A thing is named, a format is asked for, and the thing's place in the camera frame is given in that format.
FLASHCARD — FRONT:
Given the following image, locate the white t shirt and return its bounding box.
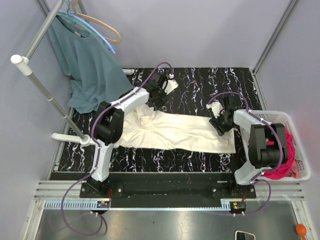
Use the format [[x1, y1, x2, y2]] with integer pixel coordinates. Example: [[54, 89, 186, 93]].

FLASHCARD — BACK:
[[114, 104, 236, 154]]

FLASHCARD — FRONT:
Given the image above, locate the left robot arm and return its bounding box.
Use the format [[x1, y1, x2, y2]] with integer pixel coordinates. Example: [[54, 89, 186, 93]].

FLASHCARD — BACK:
[[87, 72, 171, 198]]

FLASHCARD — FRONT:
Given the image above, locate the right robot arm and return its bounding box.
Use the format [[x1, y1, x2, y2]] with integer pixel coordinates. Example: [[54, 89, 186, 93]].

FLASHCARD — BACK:
[[206, 92, 288, 199]]

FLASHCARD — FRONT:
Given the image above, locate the white laundry basket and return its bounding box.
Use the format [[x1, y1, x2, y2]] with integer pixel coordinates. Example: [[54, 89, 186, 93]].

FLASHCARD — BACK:
[[233, 109, 311, 182]]

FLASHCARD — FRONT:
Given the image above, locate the teal t shirt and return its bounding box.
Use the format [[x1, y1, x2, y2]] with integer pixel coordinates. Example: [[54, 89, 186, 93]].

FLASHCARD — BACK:
[[47, 16, 133, 114]]

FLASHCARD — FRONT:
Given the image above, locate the tan wooden hanger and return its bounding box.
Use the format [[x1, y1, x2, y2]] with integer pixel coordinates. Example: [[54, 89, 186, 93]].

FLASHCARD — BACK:
[[70, 0, 122, 45]]

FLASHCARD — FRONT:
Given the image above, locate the pink t shirt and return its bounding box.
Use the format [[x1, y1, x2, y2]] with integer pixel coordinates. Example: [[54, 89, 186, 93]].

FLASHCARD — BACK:
[[263, 127, 296, 180]]

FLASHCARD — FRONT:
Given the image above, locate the blue plastic hanger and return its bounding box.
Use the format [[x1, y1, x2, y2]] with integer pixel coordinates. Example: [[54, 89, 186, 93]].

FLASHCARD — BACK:
[[57, 9, 117, 54]]

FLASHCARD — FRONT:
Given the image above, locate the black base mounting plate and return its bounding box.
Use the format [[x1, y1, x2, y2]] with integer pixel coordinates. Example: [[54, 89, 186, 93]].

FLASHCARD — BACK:
[[79, 172, 257, 209]]

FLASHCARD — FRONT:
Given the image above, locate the smartphone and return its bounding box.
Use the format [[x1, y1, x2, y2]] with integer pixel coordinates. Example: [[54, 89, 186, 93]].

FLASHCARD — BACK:
[[235, 230, 256, 240]]

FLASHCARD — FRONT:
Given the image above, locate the green hanger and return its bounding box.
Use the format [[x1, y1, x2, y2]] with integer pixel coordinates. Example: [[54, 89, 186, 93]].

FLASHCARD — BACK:
[[57, 0, 93, 32]]

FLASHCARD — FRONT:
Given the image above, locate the orange maraca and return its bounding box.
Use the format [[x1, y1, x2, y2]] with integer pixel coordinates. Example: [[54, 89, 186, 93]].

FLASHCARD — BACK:
[[295, 224, 307, 240]]

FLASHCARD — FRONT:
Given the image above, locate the metal clothes rack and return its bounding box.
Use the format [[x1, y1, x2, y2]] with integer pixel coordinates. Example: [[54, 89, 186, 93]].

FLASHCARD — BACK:
[[10, 0, 101, 149]]

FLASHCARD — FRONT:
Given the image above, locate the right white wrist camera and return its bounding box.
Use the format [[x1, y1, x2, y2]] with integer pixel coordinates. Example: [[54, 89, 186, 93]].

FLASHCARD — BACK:
[[206, 101, 224, 118]]

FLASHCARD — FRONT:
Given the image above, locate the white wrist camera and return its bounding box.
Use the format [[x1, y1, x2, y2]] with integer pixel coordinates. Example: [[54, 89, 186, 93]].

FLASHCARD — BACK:
[[206, 101, 224, 118], [162, 73, 179, 95]]

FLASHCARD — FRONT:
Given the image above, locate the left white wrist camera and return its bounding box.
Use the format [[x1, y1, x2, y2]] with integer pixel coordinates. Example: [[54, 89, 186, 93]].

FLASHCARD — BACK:
[[162, 73, 179, 95]]

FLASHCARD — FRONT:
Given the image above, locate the aluminium corner frame post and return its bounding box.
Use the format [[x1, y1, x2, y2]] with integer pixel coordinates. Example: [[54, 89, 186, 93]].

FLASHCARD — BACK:
[[252, 0, 299, 74]]

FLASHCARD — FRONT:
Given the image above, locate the white cable duct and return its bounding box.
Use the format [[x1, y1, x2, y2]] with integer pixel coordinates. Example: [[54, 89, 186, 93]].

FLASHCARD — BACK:
[[44, 199, 111, 211]]

